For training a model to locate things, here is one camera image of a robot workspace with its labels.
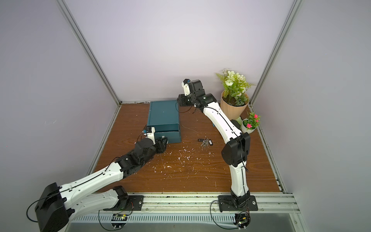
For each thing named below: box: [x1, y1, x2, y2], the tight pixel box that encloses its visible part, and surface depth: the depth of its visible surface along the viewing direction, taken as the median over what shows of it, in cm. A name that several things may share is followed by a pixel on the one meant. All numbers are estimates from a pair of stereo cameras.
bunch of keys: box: [198, 137, 214, 147], surface depth 99 cm
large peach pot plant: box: [215, 68, 256, 121], surface depth 94 cm
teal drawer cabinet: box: [146, 100, 182, 142], surface depth 85 cm
